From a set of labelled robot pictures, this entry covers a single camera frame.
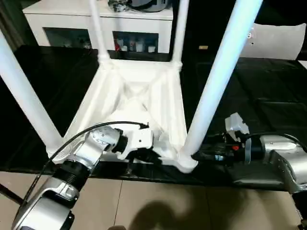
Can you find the black clutter on sideboard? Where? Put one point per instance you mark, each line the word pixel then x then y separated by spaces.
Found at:
pixel 118 6

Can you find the white flat board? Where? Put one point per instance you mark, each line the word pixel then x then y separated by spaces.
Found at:
pixel 303 64

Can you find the white plastic table top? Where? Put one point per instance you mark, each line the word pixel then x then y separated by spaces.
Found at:
pixel 156 107

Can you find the white sideboard cabinet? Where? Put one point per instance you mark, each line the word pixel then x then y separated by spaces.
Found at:
pixel 60 20

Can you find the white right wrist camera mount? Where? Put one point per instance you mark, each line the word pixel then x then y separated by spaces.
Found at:
pixel 235 122

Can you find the black cabinet with gold label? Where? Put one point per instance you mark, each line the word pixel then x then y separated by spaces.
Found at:
pixel 204 28

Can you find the black metal frame leg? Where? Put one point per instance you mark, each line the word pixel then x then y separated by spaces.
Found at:
pixel 10 192

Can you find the grey pillow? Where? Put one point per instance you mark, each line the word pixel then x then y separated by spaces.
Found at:
pixel 275 40

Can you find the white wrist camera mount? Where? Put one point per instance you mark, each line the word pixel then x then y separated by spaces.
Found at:
pixel 235 122
pixel 141 139

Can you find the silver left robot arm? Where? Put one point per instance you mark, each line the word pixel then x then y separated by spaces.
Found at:
pixel 96 146

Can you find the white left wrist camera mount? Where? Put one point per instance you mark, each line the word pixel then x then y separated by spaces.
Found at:
pixel 141 139

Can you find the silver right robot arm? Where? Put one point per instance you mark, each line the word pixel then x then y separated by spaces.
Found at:
pixel 283 148

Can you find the grey curtain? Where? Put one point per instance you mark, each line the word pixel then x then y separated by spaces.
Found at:
pixel 14 19

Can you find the grey round pot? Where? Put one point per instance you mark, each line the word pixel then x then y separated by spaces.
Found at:
pixel 151 6

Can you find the dark round robot torso part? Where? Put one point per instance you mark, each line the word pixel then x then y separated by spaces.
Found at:
pixel 117 228

